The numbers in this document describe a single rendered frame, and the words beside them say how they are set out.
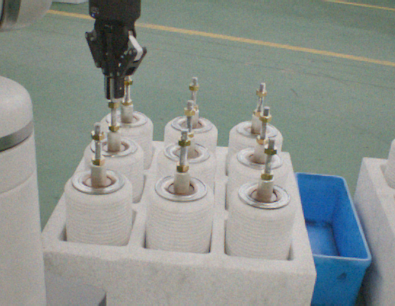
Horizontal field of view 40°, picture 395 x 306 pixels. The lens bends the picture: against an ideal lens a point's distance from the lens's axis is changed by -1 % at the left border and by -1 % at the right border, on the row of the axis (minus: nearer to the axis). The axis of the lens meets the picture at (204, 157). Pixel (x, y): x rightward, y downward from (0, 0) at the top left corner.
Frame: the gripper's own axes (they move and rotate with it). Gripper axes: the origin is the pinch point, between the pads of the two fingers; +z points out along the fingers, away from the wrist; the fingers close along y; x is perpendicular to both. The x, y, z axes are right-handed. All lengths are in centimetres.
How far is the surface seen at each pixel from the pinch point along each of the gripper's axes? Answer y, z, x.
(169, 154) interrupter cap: 7.6, 9.8, 5.3
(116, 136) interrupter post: 1.1, 7.7, -0.2
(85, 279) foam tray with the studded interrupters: 13.1, 21.6, -14.1
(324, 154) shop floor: -7, 35, 76
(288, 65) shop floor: -68, 35, 137
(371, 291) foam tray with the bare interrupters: 36, 31, 28
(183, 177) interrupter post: 17.5, 7.7, -0.8
